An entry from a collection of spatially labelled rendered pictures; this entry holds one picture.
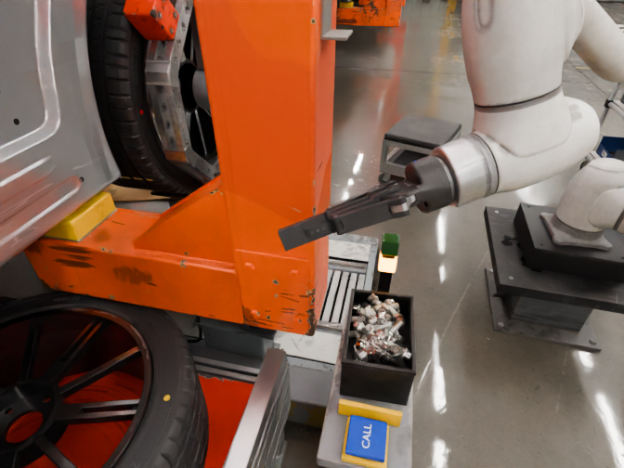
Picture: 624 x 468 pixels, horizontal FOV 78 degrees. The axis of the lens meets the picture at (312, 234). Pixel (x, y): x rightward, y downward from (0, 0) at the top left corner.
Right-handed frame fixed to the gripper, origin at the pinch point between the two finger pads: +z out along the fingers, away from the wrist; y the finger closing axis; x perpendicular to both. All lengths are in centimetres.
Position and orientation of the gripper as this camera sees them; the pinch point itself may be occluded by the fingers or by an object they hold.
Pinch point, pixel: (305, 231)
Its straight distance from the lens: 53.9
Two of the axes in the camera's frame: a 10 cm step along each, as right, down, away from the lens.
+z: -9.3, 3.6, 0.1
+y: -0.9, -2.5, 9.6
